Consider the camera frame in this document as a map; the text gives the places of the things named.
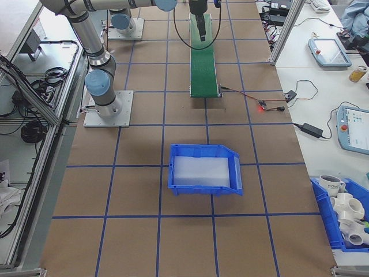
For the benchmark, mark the V-shaped metal bar frame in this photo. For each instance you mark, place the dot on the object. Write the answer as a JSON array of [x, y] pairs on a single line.
[[43, 109]]

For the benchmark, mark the small black controller board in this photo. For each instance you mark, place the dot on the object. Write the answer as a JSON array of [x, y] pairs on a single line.
[[261, 103]]

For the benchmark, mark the grey blue teach pendant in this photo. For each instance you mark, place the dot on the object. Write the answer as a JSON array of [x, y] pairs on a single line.
[[354, 130], [328, 52]]

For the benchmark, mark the white keyboard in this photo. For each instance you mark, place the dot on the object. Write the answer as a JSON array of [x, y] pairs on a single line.
[[320, 5]]

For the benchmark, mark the white crumpled cloth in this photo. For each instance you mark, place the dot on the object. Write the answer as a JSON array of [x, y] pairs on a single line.
[[7, 193]]

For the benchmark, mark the aluminium extrusion post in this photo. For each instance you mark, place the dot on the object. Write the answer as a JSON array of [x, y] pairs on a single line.
[[284, 29]]

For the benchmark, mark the yellow drink bottle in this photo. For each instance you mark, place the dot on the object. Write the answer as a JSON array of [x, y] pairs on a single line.
[[358, 74]]

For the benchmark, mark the black plain power brick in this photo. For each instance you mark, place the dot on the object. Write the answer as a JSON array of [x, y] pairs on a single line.
[[275, 18]]

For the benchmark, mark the green conveyor belt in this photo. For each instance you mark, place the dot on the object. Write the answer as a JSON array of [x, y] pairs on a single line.
[[203, 72]]

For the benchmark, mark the person in blue clothes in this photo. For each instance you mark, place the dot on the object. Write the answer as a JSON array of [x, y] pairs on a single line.
[[356, 14]]

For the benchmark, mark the white PVC pipe fitting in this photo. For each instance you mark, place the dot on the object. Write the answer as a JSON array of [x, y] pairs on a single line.
[[356, 239], [350, 223], [344, 202]]

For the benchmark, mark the grey metal box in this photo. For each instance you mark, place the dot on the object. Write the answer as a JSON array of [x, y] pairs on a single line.
[[30, 43]]

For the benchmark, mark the aluminium corner bracket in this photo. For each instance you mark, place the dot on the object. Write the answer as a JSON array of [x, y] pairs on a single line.
[[350, 271], [31, 271]]

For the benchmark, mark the black barrel connector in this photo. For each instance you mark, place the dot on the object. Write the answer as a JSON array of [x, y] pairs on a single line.
[[279, 108]]

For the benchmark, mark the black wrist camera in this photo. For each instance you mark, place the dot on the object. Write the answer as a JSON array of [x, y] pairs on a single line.
[[217, 3]]

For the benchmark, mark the blue plastic parts bin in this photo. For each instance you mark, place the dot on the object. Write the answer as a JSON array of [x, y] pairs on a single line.
[[325, 213]]

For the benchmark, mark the small black switch box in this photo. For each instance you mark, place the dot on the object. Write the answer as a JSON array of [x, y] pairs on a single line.
[[290, 95]]

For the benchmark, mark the blue open-front plastic bin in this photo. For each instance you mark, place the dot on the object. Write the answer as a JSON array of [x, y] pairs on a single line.
[[201, 191]]

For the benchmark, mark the green plastic object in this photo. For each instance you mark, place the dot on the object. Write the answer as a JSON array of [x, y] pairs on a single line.
[[366, 227]]

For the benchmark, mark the white printed mug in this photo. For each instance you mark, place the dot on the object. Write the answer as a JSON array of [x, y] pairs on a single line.
[[330, 184]]

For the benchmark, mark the black desk device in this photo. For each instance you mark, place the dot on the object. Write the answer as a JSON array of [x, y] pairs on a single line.
[[357, 43]]

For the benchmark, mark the black labelled power brick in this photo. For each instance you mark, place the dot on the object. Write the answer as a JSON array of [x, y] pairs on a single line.
[[281, 4]]

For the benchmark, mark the black power adapter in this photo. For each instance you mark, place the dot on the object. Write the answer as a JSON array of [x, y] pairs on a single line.
[[312, 130]]

